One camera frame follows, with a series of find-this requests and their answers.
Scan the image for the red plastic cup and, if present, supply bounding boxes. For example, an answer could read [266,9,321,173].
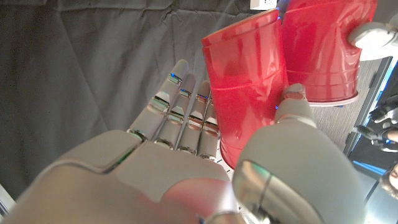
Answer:
[201,8,290,170]
[281,0,379,107]

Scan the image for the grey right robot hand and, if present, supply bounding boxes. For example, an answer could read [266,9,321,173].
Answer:
[0,59,366,224]

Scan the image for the person's head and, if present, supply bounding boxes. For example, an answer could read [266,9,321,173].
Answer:
[379,161,398,200]

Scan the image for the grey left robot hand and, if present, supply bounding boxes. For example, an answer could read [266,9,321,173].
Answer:
[347,12,398,50]

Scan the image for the black curtain backdrop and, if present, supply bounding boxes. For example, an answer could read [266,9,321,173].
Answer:
[0,0,259,200]

